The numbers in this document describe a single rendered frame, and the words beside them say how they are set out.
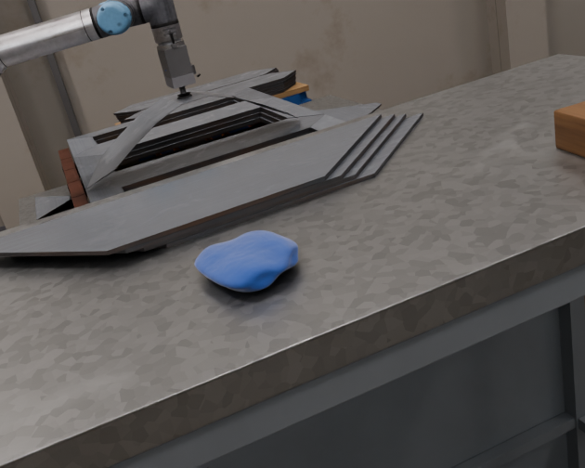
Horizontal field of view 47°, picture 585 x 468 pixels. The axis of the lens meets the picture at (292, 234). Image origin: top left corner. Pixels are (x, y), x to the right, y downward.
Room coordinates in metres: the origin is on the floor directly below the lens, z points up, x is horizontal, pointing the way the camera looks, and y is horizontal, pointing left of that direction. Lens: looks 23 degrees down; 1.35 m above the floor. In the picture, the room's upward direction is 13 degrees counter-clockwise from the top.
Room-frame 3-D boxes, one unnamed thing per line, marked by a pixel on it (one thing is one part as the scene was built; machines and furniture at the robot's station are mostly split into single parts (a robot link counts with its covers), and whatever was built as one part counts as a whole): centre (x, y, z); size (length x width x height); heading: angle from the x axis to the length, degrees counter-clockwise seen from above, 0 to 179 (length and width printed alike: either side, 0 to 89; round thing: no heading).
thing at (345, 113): (2.31, -0.29, 0.77); 0.45 x 0.20 x 0.04; 17
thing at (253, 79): (2.96, 0.23, 0.82); 0.80 x 0.40 x 0.06; 107
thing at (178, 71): (1.88, 0.19, 1.12); 0.10 x 0.09 x 0.16; 109
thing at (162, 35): (1.88, 0.20, 1.20); 0.08 x 0.08 x 0.05
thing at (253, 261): (0.64, 0.05, 1.06); 0.12 x 0.10 x 0.03; 31
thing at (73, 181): (1.79, 0.55, 0.80); 1.62 x 0.04 x 0.06; 17
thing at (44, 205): (2.30, 0.80, 0.70); 0.39 x 0.12 x 0.04; 17
